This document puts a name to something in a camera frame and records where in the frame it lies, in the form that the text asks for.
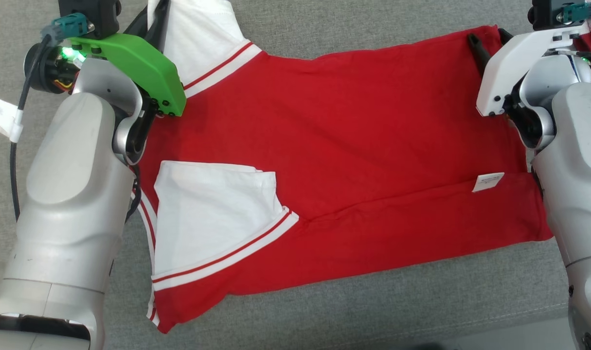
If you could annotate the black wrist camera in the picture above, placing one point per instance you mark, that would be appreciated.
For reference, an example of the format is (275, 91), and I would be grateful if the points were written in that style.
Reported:
(546, 14)
(91, 14)

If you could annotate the grey fabric sofa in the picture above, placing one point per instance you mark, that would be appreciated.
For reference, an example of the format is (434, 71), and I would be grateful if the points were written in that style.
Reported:
(324, 316)

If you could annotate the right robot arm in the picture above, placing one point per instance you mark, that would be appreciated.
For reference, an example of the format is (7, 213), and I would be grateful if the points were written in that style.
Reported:
(577, 170)

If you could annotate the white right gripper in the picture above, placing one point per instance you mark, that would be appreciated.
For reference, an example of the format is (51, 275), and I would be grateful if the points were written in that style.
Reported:
(504, 73)

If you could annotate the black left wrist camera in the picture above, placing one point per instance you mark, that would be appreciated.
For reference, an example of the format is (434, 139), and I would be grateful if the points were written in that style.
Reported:
(91, 14)

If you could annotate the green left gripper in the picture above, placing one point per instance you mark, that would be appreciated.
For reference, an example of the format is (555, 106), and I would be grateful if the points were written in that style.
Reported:
(144, 68)

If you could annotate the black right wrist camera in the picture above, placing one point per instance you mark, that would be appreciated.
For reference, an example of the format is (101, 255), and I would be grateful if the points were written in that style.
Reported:
(546, 14)

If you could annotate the red white-sleeved t-shirt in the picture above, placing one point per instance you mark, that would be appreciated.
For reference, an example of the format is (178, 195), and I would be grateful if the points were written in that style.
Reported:
(349, 146)

